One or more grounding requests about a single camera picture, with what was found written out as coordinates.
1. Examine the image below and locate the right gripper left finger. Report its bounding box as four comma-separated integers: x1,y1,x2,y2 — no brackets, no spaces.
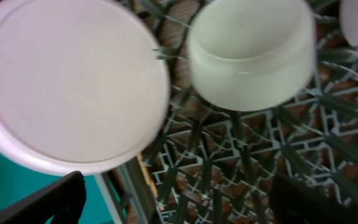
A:
0,171,86,224

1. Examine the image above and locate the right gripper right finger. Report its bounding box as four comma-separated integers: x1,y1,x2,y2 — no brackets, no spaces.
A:
269,173,358,224

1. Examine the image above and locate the pink plate with food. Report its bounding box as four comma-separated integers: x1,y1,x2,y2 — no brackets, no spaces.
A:
0,0,170,175

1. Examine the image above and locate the white bowl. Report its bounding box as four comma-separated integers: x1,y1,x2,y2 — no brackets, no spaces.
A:
187,0,317,111

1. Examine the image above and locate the wooden chopstick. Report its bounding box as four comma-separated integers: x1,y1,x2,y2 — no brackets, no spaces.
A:
137,153,158,199

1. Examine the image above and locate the grey dishwasher rack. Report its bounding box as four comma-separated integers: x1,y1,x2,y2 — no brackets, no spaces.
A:
95,1,358,223

